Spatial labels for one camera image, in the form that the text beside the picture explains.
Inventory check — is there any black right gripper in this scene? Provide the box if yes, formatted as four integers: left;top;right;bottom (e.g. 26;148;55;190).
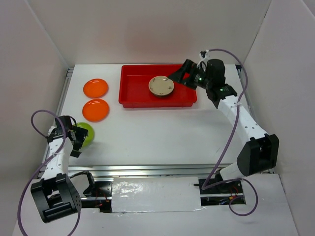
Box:
167;59;212;90

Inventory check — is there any cream plate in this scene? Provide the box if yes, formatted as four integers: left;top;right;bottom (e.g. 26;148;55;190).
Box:
151;92;173;98
148;76;175;94

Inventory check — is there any green plate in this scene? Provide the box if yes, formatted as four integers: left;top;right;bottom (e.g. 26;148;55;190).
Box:
77;122;95;148

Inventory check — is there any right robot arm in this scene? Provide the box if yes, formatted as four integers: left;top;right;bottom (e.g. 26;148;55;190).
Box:
168;59;279;193

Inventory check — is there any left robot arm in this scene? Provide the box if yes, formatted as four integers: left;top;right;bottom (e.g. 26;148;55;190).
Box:
31;116;88;223

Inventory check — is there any red plastic bin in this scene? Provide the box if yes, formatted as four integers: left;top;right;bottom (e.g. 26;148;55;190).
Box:
119;64;197;108

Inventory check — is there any near orange plate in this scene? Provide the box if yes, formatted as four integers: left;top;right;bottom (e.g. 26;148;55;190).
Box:
82;99;110;122

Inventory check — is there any orange plate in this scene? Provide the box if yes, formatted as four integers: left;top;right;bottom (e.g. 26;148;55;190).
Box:
82;99;110;122
83;78;109;98

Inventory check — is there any far orange plate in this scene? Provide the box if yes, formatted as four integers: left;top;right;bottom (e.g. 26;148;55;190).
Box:
83;78;109;98

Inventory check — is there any white foil cover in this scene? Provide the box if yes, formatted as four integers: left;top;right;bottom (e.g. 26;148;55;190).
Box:
111;177;202;213

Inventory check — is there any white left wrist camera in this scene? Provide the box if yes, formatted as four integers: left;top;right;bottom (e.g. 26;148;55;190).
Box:
47;126;56;137

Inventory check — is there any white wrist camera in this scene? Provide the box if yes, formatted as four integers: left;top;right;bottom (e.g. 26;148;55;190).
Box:
199;50;210;63
47;126;56;137

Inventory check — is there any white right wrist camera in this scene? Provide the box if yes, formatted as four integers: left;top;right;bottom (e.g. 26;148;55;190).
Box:
199;50;210;63

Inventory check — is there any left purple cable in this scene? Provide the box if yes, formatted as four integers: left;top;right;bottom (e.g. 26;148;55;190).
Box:
18;110;82;236

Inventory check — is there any aluminium rail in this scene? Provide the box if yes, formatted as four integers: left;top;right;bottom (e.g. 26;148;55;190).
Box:
68;164;214;178

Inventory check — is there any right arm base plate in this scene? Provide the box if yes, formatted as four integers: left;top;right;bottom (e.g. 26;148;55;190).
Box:
193;179;243;195

